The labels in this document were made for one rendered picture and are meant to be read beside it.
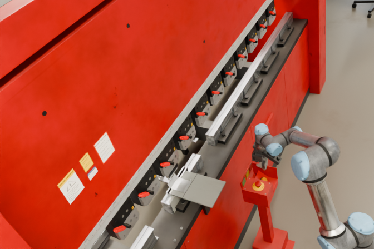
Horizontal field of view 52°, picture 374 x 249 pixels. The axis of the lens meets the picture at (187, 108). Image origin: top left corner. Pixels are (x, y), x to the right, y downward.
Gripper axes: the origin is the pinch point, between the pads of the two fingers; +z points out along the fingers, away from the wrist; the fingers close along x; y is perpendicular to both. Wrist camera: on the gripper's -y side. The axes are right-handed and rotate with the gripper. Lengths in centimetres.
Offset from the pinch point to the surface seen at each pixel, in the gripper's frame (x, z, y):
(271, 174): -4.4, 9.6, -2.4
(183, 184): 37, -13, 36
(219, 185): 31.2, -14.9, 15.8
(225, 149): -5.6, -1.1, 29.1
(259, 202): 15.2, 13.9, -1.0
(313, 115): -145, 84, 0
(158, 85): 28, -77, 43
